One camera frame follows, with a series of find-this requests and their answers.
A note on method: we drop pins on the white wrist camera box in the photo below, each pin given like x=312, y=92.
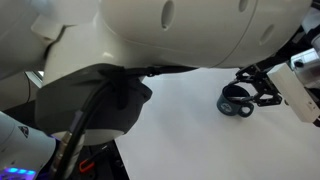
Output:
x=295, y=93

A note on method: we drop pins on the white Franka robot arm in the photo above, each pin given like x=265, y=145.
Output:
x=186, y=33

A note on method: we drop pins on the dark teal speckled mug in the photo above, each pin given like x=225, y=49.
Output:
x=228, y=107

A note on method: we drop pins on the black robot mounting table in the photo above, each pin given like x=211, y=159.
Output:
x=110, y=166

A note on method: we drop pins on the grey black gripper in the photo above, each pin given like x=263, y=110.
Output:
x=306, y=66

